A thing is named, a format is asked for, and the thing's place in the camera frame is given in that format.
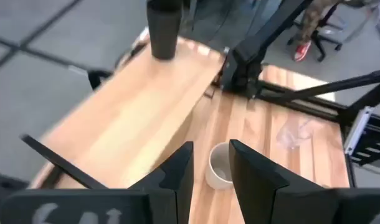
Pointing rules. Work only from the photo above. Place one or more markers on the black right frame rails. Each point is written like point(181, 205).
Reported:
point(358, 102)

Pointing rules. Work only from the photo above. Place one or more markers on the person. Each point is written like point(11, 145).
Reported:
point(311, 28)

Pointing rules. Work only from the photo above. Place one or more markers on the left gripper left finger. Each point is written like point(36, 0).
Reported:
point(174, 186)

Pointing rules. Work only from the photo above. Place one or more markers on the tall beige cup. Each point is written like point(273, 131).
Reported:
point(216, 168)

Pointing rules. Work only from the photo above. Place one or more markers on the tall black cup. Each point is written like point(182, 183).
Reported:
point(164, 31)

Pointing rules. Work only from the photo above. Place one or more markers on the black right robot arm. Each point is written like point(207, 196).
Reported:
point(252, 59)

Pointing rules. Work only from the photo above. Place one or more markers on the wooden shelf black legs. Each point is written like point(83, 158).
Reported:
point(131, 118)

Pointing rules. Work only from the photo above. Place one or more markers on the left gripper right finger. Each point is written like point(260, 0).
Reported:
point(255, 186)

